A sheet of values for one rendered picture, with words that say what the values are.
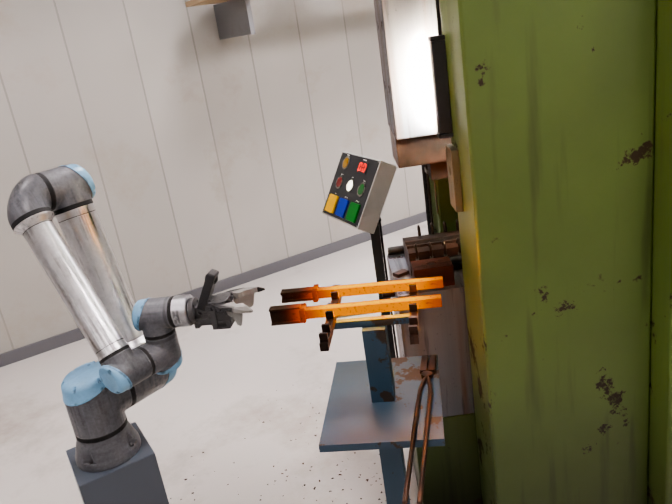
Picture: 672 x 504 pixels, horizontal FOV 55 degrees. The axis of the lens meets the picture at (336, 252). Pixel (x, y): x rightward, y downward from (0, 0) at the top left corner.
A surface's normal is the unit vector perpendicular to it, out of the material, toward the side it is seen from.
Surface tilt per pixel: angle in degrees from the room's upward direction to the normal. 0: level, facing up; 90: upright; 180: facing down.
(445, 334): 90
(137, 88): 90
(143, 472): 90
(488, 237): 90
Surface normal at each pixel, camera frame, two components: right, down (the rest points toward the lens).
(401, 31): 0.01, 0.33
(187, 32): 0.52, 0.21
